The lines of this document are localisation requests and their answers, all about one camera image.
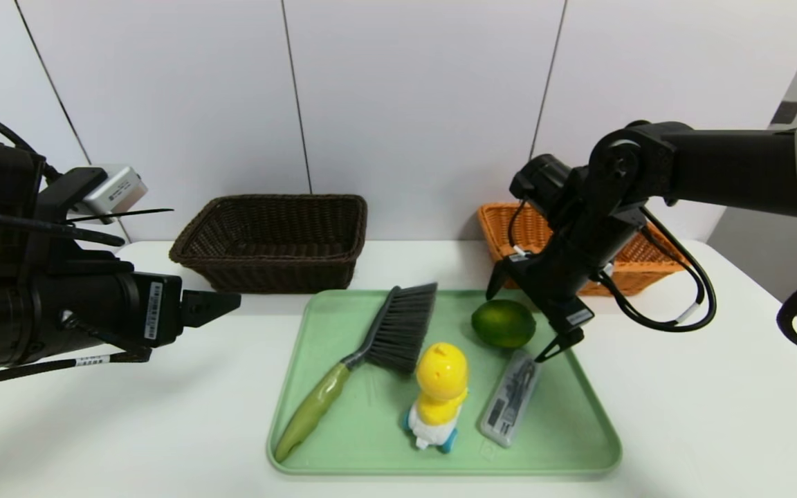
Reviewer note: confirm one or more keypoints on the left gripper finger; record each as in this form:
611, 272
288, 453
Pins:
205, 306

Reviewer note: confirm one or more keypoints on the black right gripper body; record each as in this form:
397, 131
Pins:
573, 316

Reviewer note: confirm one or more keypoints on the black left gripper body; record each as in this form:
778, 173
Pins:
160, 310

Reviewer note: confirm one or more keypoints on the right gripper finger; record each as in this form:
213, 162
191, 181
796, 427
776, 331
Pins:
499, 280
566, 340

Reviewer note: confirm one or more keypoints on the green lime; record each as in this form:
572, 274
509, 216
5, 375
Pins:
502, 325

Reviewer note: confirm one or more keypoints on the yellow duck toy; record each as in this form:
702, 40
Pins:
441, 377

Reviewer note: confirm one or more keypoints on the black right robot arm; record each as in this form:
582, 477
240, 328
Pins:
730, 166

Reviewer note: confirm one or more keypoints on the orange wicker basket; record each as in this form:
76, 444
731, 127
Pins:
492, 232

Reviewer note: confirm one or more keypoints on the dark brown wicker basket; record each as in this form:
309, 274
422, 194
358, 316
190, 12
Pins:
281, 277

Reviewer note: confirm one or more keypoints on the clear plastic compass case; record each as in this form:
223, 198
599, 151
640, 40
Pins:
509, 401

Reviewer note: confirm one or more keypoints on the black zip tie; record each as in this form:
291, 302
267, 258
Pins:
135, 212

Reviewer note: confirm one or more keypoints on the light green plastic tray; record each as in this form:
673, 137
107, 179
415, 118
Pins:
371, 429

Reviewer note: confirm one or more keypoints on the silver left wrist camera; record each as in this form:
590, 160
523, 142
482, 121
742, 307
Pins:
115, 194

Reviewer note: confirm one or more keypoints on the black wall fixture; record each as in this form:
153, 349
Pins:
785, 113

